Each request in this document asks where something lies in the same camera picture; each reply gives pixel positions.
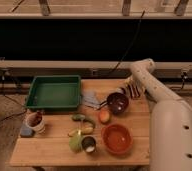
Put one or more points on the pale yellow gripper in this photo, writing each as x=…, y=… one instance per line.
x=134, y=81

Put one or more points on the red bowl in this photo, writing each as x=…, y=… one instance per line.
x=117, y=139

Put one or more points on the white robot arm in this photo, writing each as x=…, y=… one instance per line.
x=170, y=124

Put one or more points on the dark purple bowl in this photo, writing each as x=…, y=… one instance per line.
x=117, y=103

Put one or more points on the orange peach fruit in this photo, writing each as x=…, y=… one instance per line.
x=104, y=116

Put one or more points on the blue grey cloth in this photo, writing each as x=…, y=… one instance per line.
x=88, y=98

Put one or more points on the green cucumber toy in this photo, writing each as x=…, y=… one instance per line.
x=82, y=117

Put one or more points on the yellow corn toy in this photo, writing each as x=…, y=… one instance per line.
x=84, y=131

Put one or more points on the small metal cup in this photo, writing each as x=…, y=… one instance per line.
x=88, y=144

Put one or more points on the green pear toy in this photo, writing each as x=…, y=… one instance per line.
x=75, y=142

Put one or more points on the green plastic tray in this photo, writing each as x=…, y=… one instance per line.
x=54, y=93

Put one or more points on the white mug with items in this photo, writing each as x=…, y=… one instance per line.
x=35, y=122

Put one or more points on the blue sponge block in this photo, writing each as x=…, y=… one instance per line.
x=26, y=132

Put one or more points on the black tripod stand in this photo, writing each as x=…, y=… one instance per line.
x=10, y=84

